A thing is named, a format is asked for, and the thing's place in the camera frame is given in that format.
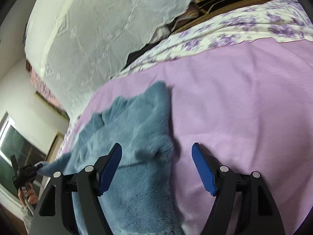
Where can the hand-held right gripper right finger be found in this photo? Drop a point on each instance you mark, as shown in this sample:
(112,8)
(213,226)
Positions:
(203,169)

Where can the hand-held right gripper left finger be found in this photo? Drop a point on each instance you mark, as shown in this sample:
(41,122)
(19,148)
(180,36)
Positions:
(110,169)

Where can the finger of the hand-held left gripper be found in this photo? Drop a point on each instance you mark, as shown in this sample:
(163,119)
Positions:
(38,169)

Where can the blue fleece garment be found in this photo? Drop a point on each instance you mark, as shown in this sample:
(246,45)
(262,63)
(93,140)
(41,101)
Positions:
(137,117)

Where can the person's left forearm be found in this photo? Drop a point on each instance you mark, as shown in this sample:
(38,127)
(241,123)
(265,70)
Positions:
(26,215)

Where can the person's left hand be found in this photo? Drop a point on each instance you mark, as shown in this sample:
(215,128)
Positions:
(33,195)

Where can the lilac blanket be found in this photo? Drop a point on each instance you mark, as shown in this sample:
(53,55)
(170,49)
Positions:
(244,102)

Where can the pink floral curtain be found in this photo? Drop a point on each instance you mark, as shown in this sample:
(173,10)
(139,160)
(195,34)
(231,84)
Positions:
(42,88)

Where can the white lace cloth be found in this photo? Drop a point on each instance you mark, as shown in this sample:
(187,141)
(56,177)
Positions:
(97,41)

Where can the purple floral bedsheet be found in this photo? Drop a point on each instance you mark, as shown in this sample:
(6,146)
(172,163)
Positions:
(220,31)

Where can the pink zippered cloth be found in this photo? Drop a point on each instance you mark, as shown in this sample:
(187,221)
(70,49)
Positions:
(189,13)

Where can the wooden frame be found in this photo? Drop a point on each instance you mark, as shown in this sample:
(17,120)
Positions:
(55,146)

